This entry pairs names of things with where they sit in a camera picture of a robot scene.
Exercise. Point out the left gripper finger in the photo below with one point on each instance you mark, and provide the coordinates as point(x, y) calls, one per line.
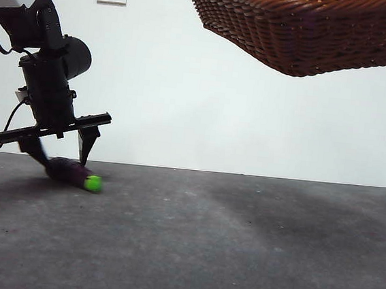
point(87, 144)
point(33, 149)

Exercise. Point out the purple eggplant with green stem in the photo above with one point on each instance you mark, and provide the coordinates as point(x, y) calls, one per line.
point(70, 173)

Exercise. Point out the brown wicker basket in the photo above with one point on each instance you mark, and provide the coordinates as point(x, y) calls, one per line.
point(309, 39)

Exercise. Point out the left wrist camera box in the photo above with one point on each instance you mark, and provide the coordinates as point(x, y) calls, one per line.
point(20, 96)

